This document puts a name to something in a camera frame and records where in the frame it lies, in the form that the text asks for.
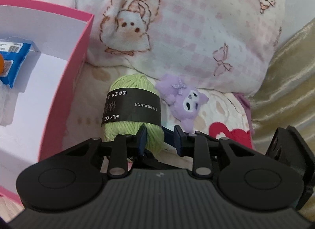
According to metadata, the purple plush toy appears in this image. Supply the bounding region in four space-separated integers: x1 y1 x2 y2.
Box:
155 74 209 133

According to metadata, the white tissue pack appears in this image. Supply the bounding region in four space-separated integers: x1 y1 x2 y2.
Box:
162 120 176 130

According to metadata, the blue wipes packet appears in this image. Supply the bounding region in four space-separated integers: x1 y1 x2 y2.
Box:
1 38 32 89

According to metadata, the orange makeup sponge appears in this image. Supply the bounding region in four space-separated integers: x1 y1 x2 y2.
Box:
0 54 5 74

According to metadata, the green yarn ball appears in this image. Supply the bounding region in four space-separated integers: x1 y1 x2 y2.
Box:
101 74 164 154

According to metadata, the pink checkered pillow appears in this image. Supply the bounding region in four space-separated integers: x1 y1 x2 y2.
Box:
39 0 285 96

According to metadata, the pink cardboard box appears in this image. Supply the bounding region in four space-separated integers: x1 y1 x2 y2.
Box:
1 0 94 202

